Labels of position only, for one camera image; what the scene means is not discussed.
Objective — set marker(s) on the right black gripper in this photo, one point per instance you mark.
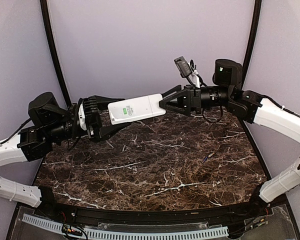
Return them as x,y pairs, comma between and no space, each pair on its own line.
190,98

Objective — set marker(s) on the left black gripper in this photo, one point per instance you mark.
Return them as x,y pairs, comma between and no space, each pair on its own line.
93,119

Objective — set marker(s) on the white remote control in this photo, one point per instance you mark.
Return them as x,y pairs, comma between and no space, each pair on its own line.
135,109

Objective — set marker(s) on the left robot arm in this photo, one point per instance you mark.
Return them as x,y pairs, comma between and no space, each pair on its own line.
50,124

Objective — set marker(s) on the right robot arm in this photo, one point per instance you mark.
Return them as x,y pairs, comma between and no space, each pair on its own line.
246,105

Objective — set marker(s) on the blue orange battery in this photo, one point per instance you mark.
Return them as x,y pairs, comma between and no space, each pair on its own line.
208,156

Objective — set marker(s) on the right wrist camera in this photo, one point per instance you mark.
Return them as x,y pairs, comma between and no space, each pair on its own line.
186,71

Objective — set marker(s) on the white slotted cable duct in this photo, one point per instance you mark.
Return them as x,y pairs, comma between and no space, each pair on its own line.
109,231

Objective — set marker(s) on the right black frame post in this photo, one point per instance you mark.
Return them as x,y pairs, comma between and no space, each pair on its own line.
252,35

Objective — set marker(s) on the black frame post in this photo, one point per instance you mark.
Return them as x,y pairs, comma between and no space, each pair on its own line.
53,51
252,35

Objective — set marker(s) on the left black frame post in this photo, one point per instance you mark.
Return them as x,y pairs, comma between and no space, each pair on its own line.
53,51

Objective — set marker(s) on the black front rail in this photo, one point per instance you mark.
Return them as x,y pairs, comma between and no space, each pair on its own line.
235,213

